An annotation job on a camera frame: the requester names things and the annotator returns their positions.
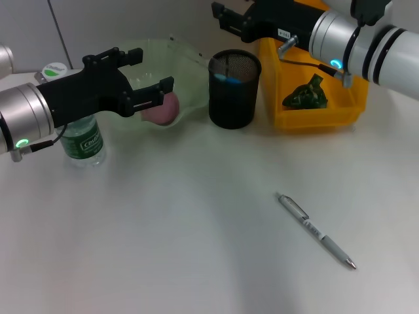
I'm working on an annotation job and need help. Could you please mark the black mesh pen holder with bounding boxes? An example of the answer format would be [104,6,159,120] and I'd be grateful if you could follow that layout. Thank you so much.
[208,48,263,130]

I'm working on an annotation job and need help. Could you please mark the silver grey pen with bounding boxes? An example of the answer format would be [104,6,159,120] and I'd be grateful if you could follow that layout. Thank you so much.
[276,192,358,271]

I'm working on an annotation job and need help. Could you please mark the green glass fruit plate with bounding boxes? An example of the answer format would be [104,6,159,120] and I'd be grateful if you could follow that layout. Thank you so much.
[94,38,210,131]

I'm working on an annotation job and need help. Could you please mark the pink peach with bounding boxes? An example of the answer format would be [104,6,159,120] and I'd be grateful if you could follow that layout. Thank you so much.
[140,91,181,127]

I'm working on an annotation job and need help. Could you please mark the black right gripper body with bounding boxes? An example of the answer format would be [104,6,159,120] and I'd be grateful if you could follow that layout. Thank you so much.
[241,0,327,52]

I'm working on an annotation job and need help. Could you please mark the green plastic wrapper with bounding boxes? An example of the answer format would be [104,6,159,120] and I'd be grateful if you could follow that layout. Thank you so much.
[282,73,329,111]

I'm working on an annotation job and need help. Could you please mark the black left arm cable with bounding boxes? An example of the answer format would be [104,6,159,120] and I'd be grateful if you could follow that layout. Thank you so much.
[11,123,70,164]

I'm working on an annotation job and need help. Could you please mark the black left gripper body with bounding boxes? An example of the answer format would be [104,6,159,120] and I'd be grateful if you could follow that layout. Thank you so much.
[35,48,134,129]

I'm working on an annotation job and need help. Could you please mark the yellow plastic bin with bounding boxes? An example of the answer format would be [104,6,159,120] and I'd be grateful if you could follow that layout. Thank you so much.
[257,0,370,133]

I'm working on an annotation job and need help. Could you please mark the blue scissors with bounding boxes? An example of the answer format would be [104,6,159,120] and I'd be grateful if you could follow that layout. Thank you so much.
[211,73,242,85]

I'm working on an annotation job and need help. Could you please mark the clear green-label water bottle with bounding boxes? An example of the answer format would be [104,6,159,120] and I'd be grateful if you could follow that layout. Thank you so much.
[41,61,107,168]

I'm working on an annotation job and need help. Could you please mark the grey right arm cable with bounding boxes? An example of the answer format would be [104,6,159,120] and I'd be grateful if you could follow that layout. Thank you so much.
[277,34,357,88]

